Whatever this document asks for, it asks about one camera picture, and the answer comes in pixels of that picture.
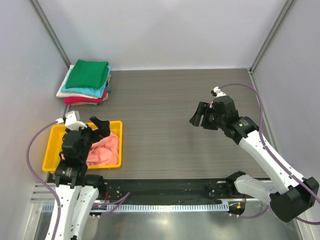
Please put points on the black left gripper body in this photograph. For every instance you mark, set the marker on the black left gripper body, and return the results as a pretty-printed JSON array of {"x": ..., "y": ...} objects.
[{"x": 87, "y": 135}]

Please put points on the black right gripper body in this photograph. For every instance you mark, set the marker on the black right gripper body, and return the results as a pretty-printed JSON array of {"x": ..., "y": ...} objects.
[{"x": 210, "y": 120}]

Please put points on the green t shirt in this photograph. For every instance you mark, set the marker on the green t shirt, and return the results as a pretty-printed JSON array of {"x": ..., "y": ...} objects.
[{"x": 87, "y": 74}]

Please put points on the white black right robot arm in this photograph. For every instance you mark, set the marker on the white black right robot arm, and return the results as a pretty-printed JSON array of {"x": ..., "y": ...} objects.
[{"x": 289, "y": 193}]

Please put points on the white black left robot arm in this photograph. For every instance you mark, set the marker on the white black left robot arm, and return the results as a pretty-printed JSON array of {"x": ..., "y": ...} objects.
[{"x": 76, "y": 191}]

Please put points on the yellow plastic bin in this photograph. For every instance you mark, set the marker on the yellow plastic bin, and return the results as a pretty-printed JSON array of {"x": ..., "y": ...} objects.
[{"x": 54, "y": 147}]

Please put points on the pink t shirt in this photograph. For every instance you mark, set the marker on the pink t shirt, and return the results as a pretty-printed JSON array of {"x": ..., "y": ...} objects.
[{"x": 104, "y": 152}]

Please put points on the tan folded shirt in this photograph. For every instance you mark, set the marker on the tan folded shirt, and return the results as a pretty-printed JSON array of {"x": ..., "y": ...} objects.
[{"x": 106, "y": 88}]

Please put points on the light blue folded shirt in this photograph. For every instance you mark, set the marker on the light blue folded shirt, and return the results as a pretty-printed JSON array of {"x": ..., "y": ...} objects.
[{"x": 85, "y": 90}]

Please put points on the red folded shirt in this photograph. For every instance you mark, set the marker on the red folded shirt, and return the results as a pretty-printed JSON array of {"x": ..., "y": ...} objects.
[{"x": 71, "y": 100}]

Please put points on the cream folded shirt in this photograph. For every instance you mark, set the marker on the cream folded shirt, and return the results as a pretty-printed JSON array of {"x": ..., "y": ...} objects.
[{"x": 72, "y": 94}]

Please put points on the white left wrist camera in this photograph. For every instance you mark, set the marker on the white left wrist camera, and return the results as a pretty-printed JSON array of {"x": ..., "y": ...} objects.
[{"x": 72, "y": 120}]

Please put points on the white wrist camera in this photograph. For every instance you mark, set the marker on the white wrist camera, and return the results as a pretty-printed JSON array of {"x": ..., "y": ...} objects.
[
  {"x": 216, "y": 92},
  {"x": 72, "y": 120}
]

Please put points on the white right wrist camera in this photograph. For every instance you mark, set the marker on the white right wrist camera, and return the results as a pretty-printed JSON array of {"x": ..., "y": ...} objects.
[{"x": 216, "y": 92}]

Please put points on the white slotted cable duct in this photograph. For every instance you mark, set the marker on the white slotted cable duct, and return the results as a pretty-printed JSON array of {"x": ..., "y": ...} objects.
[{"x": 126, "y": 208}]

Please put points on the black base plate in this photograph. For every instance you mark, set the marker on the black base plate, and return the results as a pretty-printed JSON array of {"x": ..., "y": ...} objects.
[{"x": 143, "y": 190}]

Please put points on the right aluminium frame post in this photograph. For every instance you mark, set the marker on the right aluminium frame post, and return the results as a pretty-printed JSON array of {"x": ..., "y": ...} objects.
[{"x": 285, "y": 10}]

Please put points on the aluminium frame post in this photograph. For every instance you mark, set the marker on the aluminium frame post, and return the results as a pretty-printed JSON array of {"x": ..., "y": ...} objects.
[
  {"x": 285, "y": 10},
  {"x": 50, "y": 31}
]

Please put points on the left aluminium frame post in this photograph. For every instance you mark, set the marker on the left aluminium frame post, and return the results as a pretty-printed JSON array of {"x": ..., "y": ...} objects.
[{"x": 50, "y": 31}]

